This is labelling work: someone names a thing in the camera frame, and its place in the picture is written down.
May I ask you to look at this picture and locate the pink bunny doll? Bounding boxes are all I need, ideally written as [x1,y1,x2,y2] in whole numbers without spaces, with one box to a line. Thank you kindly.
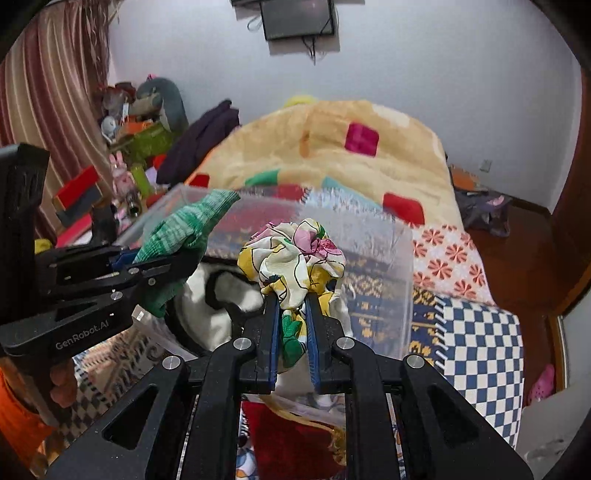
[109,151,138,200]

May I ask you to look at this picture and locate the red and black box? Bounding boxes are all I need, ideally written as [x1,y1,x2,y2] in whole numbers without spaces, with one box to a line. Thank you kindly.
[52,165,103,214]

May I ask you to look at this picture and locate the floral print cloth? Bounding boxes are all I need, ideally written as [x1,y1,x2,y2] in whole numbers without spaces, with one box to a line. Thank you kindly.
[238,219,348,376]

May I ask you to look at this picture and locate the person's left hand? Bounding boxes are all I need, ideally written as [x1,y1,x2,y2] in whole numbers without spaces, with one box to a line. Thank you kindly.
[50,357,78,409]

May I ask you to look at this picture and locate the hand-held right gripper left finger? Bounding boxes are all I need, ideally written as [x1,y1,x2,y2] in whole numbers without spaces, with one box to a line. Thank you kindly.
[44,293,282,480]

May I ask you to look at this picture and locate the yellow plush toy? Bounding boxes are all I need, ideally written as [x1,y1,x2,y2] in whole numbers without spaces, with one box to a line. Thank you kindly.
[283,94,320,110]

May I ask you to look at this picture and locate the green knitted cloth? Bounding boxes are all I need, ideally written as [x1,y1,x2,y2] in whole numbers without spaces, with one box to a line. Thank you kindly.
[133,189,242,319]

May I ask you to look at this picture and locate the grey plush toy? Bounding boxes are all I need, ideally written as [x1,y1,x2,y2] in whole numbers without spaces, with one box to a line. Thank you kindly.
[130,75,190,136]

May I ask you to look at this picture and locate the clear plastic storage box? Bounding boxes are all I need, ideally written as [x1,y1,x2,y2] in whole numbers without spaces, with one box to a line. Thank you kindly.
[115,185,415,418]

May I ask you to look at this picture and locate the dark clothes pile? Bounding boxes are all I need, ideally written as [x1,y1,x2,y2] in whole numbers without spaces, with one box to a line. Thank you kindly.
[455,189,514,239]

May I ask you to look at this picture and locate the person's left forearm orange sleeve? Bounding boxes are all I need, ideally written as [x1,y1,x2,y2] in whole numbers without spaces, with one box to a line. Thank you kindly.
[0,369,57,468]

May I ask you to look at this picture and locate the striped pink curtain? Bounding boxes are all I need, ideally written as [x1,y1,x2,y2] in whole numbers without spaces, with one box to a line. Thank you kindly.
[0,8,112,234]

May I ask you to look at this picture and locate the pink slipper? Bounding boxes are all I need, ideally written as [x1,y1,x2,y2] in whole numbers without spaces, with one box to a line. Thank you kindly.
[527,364,556,403]

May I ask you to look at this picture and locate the beige fleece blanket coloured squares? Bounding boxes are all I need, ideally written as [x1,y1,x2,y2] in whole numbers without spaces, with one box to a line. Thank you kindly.
[185,99,465,228]

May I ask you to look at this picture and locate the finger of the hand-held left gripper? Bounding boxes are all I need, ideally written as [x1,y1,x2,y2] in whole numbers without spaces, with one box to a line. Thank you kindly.
[90,205,141,278]
[110,251,202,306]

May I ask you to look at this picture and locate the white and black plush item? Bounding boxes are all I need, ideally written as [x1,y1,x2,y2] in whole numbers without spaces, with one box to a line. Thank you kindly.
[181,264,265,355]

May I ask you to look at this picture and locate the red patterned cloth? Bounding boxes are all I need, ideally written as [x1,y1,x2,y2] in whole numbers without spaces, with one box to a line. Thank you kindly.
[239,401,348,480]

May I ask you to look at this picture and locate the black wall television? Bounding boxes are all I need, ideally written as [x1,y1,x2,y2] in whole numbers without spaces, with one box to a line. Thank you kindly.
[260,0,336,41]

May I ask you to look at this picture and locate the dark purple garment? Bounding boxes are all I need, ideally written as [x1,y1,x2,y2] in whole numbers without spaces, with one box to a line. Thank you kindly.
[156,99,242,186]

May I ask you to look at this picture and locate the black television cable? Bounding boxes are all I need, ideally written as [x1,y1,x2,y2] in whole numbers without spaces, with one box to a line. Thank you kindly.
[300,36,325,66]

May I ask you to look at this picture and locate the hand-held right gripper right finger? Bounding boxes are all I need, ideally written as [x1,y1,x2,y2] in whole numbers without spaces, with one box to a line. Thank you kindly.
[305,292,535,480]

